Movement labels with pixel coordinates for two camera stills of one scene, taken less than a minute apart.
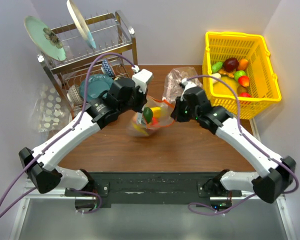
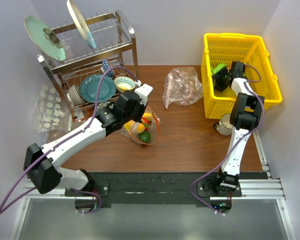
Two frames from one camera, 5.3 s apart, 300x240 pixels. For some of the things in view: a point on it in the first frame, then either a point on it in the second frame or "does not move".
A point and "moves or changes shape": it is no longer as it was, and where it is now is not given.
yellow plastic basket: (238, 73) does not move
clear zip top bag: (156, 114) moves or changes shape
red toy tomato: (154, 120) to (145, 123)
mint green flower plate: (45, 38) does not move
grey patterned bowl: (74, 94) does not move
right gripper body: (184, 113) to (220, 79)
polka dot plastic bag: (49, 113) does not move
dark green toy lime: (148, 114) to (144, 136)
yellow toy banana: (156, 111) to (148, 115)
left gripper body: (135, 103) to (137, 115)
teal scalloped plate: (98, 83) does not move
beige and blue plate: (81, 24) does not move
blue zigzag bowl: (107, 68) does not move
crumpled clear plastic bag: (173, 90) does not move
